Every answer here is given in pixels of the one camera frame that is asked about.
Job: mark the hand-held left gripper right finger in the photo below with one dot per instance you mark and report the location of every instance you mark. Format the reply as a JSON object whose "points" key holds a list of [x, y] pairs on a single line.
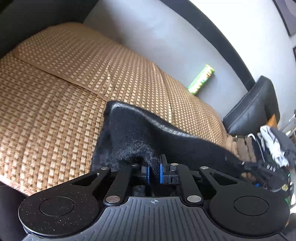
{"points": [[162, 171]]}

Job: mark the black white-striped garment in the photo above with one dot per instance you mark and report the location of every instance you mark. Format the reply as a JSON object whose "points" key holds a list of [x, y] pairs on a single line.
{"points": [[257, 148]]}

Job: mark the dark grey leather sofa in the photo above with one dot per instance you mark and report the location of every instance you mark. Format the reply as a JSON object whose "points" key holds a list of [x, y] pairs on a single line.
{"points": [[150, 30]]}

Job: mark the dark picture frame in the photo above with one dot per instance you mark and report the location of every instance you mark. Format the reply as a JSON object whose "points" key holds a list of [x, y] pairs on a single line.
{"points": [[286, 16]]}

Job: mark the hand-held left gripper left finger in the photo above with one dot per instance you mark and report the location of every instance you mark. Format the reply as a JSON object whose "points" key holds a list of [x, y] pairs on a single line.
{"points": [[147, 172]]}

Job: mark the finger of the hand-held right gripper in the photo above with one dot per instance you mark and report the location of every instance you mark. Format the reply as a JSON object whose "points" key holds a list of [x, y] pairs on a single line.
{"points": [[257, 184]]}

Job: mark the green chip can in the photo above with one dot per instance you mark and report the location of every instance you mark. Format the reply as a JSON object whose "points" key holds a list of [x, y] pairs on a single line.
{"points": [[201, 80]]}

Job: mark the brown woven seat mat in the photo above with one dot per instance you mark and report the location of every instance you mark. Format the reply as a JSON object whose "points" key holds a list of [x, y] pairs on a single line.
{"points": [[69, 92]]}

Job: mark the white grey garment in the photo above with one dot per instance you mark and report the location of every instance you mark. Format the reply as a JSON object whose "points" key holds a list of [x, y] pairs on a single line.
{"points": [[272, 148]]}

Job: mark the black knit garment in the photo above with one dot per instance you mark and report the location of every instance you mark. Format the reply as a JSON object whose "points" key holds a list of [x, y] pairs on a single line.
{"points": [[161, 136]]}

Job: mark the brown folded garment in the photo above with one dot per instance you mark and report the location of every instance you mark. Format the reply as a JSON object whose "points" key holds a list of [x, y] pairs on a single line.
{"points": [[240, 146]]}

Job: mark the dark grey garment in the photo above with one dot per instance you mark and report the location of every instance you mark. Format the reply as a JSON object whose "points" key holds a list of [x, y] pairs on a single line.
{"points": [[286, 141]]}

